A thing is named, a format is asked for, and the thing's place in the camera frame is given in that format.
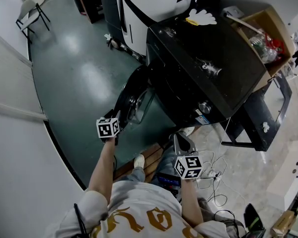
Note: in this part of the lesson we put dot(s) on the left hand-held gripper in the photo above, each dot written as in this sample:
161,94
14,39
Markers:
108,128

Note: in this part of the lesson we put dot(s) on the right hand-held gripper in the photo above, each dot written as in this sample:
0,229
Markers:
188,166

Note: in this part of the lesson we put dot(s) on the round washer door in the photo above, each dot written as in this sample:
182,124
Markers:
125,95

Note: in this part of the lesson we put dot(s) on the person's left forearm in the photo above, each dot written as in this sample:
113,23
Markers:
101,167

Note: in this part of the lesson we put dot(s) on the person's right forearm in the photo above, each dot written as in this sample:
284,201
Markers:
190,202

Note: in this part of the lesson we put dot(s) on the black washing machine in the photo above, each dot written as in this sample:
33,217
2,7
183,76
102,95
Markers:
208,58

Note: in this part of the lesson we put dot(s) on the cardboard box with items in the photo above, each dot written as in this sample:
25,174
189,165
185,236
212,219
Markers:
280,28

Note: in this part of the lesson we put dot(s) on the person's right white shoe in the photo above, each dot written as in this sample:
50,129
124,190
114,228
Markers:
187,131

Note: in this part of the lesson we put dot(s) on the person's white shoe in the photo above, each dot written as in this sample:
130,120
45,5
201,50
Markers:
187,131
139,161

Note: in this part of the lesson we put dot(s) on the person's blue jeans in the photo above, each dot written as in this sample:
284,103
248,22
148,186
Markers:
166,162

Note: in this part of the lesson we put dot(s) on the wooden pallet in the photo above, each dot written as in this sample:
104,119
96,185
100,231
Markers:
151,157

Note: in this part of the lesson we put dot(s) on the black box with blue screen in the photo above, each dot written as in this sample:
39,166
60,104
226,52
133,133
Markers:
169,180

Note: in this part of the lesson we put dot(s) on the white power strip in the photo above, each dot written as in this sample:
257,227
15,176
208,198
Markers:
213,175

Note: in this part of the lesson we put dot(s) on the person's left white shoe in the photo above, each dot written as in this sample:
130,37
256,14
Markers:
139,161

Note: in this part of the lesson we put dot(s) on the white shirt with gold print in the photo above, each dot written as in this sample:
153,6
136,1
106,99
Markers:
144,199

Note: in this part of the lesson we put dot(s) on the white crumpled tissue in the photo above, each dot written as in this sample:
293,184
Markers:
265,127

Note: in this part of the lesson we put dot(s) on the white counter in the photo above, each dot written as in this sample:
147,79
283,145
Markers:
288,167

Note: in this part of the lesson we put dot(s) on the small yellow object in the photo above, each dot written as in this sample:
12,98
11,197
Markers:
191,21

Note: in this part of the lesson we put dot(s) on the closed brown cardboard box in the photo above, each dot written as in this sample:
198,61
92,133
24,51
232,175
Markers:
283,223

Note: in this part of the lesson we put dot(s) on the clear plastic bottle red cap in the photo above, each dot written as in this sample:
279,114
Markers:
263,46

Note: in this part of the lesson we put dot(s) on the white and black mobile robot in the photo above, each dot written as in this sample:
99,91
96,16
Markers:
149,6

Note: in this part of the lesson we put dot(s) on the white glove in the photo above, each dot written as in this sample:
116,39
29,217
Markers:
203,16

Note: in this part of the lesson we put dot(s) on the grey folding chair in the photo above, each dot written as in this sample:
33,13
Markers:
31,11

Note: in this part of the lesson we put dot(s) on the small grey device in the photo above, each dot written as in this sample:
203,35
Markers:
233,11

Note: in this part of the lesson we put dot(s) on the black table frame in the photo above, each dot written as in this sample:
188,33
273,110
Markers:
250,113

